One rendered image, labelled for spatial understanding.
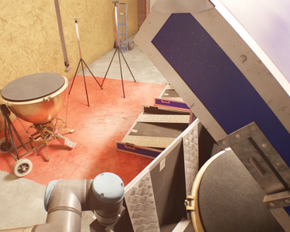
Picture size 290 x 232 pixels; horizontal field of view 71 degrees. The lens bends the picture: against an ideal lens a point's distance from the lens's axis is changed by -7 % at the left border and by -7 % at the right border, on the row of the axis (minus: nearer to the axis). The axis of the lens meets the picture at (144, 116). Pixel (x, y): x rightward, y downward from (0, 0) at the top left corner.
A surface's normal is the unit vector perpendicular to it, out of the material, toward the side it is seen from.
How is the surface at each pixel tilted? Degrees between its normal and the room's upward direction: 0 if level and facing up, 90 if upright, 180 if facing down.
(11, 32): 90
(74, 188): 17
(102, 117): 0
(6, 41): 90
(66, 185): 7
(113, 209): 99
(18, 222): 0
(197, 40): 90
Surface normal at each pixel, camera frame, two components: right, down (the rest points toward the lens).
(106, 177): 0.22, -0.75
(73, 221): 0.74, -0.62
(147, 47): -0.62, 0.44
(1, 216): 0.00, -0.83
